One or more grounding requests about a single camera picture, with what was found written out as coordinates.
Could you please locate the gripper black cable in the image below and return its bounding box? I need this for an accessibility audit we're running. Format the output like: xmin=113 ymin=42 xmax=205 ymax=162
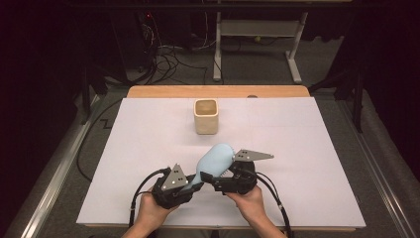
xmin=254 ymin=171 xmax=295 ymax=238
xmin=128 ymin=167 xmax=171 ymax=229

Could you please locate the metal floor rail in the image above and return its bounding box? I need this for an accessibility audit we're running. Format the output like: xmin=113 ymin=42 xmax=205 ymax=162
xmin=336 ymin=98 xmax=418 ymax=238
xmin=18 ymin=93 xmax=104 ymax=238

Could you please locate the light blue hairbrush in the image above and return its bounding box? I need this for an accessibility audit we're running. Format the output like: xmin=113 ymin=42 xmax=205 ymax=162
xmin=182 ymin=142 xmax=237 ymax=192

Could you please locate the tangle of floor cables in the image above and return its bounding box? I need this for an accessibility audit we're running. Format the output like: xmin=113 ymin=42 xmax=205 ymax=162
xmin=138 ymin=13 xmax=219 ymax=85

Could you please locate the black floor cable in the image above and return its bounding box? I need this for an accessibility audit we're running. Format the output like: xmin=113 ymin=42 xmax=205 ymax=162
xmin=76 ymin=98 xmax=124 ymax=182

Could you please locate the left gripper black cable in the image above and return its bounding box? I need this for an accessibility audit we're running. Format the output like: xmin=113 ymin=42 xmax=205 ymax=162
xmin=128 ymin=167 xmax=171 ymax=229

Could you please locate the white metal desk frame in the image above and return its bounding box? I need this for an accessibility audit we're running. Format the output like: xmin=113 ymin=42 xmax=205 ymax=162
xmin=212 ymin=11 xmax=310 ymax=85

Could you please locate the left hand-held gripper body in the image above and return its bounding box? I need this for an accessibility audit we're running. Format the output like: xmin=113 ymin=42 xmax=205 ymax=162
xmin=152 ymin=163 xmax=205 ymax=210

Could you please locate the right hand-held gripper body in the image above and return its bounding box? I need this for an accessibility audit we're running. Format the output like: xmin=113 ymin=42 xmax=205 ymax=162
xmin=212 ymin=149 xmax=275 ymax=195

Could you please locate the person's left hand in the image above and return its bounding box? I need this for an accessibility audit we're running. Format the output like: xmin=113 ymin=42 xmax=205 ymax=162
xmin=132 ymin=188 xmax=181 ymax=231

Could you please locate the wooden table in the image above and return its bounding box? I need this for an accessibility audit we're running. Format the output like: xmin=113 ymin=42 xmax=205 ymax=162
xmin=83 ymin=84 xmax=358 ymax=233

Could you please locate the white table sheet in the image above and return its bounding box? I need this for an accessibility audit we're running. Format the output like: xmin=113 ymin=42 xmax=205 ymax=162
xmin=76 ymin=97 xmax=367 ymax=229

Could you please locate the person's right hand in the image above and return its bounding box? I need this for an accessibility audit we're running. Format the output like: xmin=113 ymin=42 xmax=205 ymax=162
xmin=225 ymin=183 xmax=265 ymax=221

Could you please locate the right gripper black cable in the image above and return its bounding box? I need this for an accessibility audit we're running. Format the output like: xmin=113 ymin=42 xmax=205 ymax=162
xmin=254 ymin=171 xmax=295 ymax=238

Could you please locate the beige square cup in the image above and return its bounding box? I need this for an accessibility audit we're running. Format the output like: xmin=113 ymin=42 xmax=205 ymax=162
xmin=193 ymin=98 xmax=220 ymax=136

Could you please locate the black stand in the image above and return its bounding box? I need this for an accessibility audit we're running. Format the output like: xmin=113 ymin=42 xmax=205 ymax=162
xmin=308 ymin=65 xmax=366 ymax=134
xmin=78 ymin=62 xmax=110 ymax=126

